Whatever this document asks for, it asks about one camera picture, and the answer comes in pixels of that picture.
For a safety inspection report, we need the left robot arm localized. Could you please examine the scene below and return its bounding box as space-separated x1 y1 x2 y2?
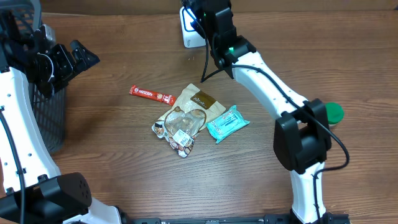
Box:
1 9 126 223

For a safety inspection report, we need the brown cookie bag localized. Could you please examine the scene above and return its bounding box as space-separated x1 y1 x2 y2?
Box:
152 84 226 158

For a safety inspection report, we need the green lid jar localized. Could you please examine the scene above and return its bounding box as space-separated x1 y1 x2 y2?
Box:
325 102 345 125

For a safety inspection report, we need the grey plastic mesh basket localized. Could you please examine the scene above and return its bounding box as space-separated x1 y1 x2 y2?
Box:
1 0 66 154

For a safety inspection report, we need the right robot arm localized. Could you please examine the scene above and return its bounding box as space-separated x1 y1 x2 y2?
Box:
182 0 331 223

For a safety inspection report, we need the white barcode scanner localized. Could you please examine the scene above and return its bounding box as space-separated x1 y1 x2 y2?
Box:
180 7 205 49

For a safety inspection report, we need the red Nescafe stick sachet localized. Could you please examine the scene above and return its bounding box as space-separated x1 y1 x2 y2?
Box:
129 85 177 106

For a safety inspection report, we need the green wet wipes pack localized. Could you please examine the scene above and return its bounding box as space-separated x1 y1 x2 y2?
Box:
206 105 250 144

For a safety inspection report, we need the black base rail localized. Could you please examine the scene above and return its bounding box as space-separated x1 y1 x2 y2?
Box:
130 214 351 224

